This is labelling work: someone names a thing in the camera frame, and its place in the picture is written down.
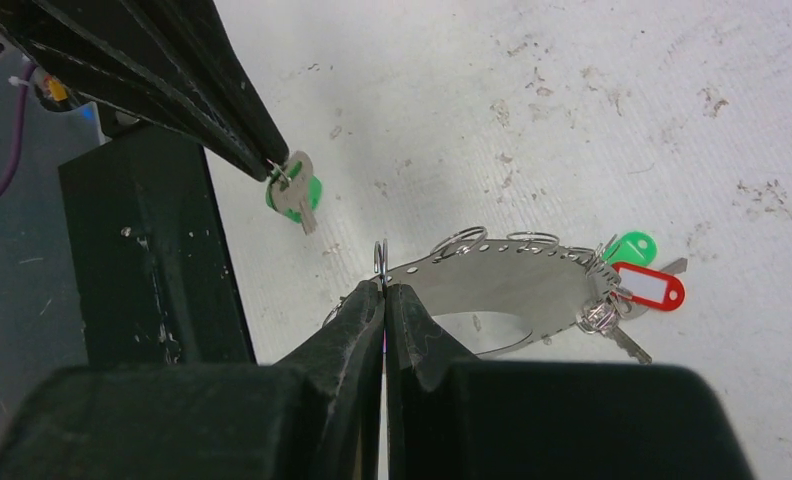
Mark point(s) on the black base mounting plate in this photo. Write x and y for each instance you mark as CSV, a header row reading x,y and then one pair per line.
x,y
152,266

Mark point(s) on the key with green tag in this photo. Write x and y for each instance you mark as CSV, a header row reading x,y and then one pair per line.
x,y
634,247
295,192

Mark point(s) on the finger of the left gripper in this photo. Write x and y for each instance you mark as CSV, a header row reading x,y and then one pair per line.
x,y
30,26
171,63

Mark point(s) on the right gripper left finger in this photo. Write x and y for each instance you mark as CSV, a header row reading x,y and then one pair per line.
x,y
315,414

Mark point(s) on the key with red tag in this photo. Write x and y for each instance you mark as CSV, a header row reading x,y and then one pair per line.
x,y
661,290

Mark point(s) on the key with blue tag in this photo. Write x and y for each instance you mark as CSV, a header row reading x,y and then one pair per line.
x,y
618,334

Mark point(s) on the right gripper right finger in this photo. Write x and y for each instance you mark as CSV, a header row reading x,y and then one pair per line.
x,y
452,415

